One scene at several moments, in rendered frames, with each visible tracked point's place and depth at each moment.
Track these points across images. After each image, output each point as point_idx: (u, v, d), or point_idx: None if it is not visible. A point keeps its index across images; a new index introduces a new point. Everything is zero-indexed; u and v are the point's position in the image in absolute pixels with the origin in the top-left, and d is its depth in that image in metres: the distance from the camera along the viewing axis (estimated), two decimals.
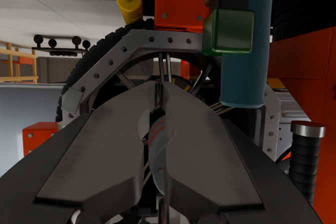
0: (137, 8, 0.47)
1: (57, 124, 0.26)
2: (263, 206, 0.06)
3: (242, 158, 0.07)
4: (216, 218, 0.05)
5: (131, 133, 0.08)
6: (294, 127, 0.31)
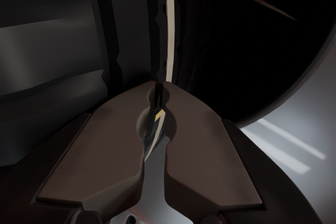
0: None
1: None
2: (263, 206, 0.06)
3: (242, 158, 0.07)
4: (216, 218, 0.05)
5: (132, 133, 0.08)
6: None
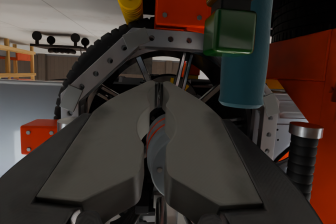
0: (138, 7, 0.47)
1: (57, 122, 0.26)
2: (263, 206, 0.06)
3: (242, 158, 0.07)
4: (216, 218, 0.05)
5: (131, 133, 0.08)
6: (292, 128, 0.31)
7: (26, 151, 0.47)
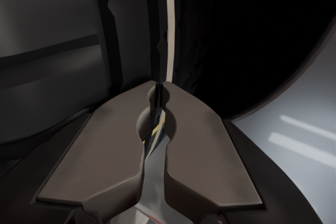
0: None
1: None
2: (263, 206, 0.06)
3: (242, 158, 0.07)
4: (216, 218, 0.05)
5: (132, 133, 0.08)
6: None
7: None
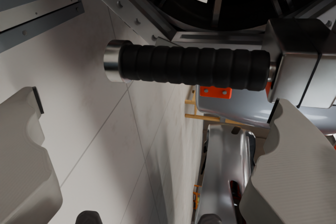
0: None
1: (116, 82, 0.22)
2: None
3: None
4: (216, 218, 0.05)
5: (26, 144, 0.07)
6: None
7: (227, 94, 0.44)
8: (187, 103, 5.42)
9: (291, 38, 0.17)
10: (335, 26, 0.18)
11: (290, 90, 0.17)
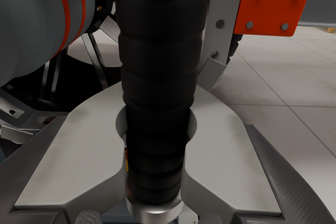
0: (126, 159, 0.44)
1: (183, 206, 0.14)
2: (282, 215, 0.05)
3: (263, 165, 0.07)
4: (216, 218, 0.05)
5: (110, 132, 0.08)
6: None
7: None
8: (333, 29, 4.01)
9: None
10: None
11: None
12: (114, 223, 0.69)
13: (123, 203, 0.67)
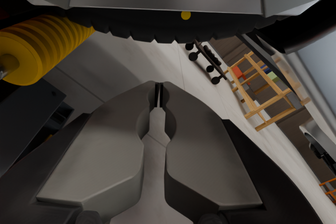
0: (2, 32, 0.19)
1: None
2: (263, 206, 0.06)
3: (242, 158, 0.07)
4: (216, 218, 0.05)
5: (131, 133, 0.08)
6: None
7: None
8: (249, 117, 4.64)
9: None
10: None
11: None
12: None
13: None
